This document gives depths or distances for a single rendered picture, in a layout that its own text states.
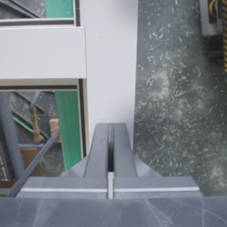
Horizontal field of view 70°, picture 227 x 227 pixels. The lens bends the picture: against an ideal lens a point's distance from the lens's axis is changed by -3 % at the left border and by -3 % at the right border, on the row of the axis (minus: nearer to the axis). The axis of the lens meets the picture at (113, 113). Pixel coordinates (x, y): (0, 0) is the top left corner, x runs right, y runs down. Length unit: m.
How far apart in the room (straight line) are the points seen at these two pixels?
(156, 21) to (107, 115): 1.01
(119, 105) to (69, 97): 0.09
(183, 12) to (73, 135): 1.07
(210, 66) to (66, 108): 1.11
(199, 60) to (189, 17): 0.27
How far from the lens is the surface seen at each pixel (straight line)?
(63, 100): 0.23
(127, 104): 0.15
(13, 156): 0.71
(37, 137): 1.01
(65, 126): 0.24
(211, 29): 1.11
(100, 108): 0.15
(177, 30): 1.17
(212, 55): 1.13
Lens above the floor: 1.08
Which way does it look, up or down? 73 degrees down
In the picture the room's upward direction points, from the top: 178 degrees clockwise
